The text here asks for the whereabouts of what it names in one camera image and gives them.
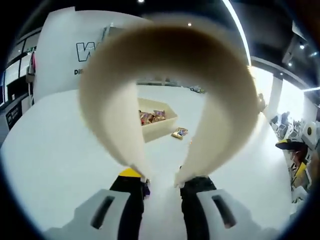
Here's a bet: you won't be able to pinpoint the glass office partition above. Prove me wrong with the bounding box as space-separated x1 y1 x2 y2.
0 27 43 106

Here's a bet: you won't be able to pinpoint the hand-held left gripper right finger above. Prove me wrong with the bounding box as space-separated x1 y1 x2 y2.
179 175 277 240

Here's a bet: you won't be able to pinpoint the ceiling air conditioner unit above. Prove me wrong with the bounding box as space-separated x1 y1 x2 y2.
291 19 309 42

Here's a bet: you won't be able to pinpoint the long ceiling light strip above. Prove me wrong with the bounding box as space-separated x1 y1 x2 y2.
221 0 252 67

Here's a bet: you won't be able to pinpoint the white food tongs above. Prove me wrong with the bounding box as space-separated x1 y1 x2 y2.
78 16 261 189

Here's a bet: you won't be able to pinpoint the group of ceiling spotlights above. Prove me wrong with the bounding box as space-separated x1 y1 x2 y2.
137 0 307 77

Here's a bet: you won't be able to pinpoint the black counter cabinet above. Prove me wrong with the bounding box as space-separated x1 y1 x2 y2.
0 74 36 131

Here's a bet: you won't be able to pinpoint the gold purple-label snack packet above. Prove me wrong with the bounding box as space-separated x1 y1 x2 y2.
170 126 189 141

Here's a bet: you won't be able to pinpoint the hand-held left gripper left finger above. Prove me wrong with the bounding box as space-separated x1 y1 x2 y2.
46 167 146 240

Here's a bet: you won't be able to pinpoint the white lettered partition panel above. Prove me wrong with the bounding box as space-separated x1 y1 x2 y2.
32 6 131 106

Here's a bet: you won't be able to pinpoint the hanging bag on stand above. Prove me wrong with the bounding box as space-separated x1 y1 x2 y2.
26 51 37 83

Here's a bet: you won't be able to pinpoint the small yellow black device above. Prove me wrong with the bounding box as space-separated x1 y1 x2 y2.
189 84 208 95

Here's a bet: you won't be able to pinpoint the pile of snack packets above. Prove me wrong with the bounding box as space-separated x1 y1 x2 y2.
138 109 168 125

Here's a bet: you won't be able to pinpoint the cream food container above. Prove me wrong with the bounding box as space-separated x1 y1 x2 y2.
136 96 179 144

